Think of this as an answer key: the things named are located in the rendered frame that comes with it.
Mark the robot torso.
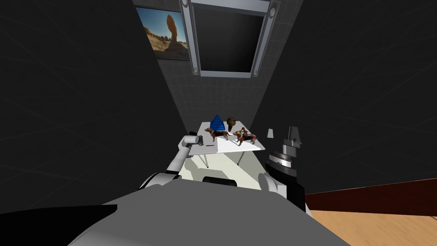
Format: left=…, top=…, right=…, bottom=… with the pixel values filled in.
left=67, top=176, right=352, bottom=246

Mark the white table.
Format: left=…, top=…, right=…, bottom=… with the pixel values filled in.
left=187, top=120, right=266, bottom=168

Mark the blue pyramid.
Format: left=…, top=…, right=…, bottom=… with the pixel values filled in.
left=210, top=114, right=227, bottom=132

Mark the grey framed window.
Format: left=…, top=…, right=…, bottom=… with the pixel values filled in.
left=179, top=0, right=280, bottom=79

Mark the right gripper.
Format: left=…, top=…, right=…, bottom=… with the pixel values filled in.
left=267, top=126, right=303, bottom=158

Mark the desert rock picture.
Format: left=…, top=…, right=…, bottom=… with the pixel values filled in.
left=135, top=6, right=190, bottom=62

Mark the brown dog figure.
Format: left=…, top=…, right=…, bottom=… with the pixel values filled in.
left=233, top=130, right=258, bottom=147
left=204, top=126, right=230, bottom=142

